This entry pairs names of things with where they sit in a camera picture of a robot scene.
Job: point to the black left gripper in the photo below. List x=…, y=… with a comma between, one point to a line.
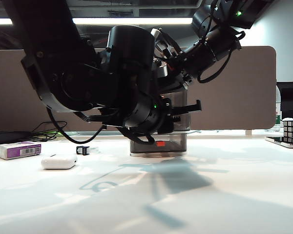
x=164, y=107

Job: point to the clear bottle with green label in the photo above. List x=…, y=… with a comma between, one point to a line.
x=278, y=114

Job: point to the long ceiling light strip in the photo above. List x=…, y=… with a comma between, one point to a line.
x=112, y=21

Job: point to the brown desk partition panel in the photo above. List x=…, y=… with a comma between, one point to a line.
x=234, y=97

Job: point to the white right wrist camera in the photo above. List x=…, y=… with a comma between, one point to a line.
x=155, y=32

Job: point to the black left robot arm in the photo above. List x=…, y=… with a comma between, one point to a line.
x=51, y=36

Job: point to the black smartphone with silver edge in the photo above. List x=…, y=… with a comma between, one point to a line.
x=276, y=140

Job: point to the white partition foot bracket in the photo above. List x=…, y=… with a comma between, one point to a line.
x=248, y=132

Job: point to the black monitor screen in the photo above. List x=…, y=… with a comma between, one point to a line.
x=290, y=102

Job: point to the small black clip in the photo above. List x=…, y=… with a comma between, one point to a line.
x=81, y=150

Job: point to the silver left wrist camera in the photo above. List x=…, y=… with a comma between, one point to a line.
x=162, y=69

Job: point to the purple and white tissue pack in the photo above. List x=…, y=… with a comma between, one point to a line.
x=12, y=150

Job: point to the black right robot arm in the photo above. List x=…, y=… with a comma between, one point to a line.
x=210, y=56

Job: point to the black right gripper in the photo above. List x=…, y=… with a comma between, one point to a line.
x=177, y=58

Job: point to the white three-drawer cabinet frame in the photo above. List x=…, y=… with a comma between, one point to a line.
x=183, y=97

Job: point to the white earphone case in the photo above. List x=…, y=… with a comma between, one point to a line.
x=58, y=162

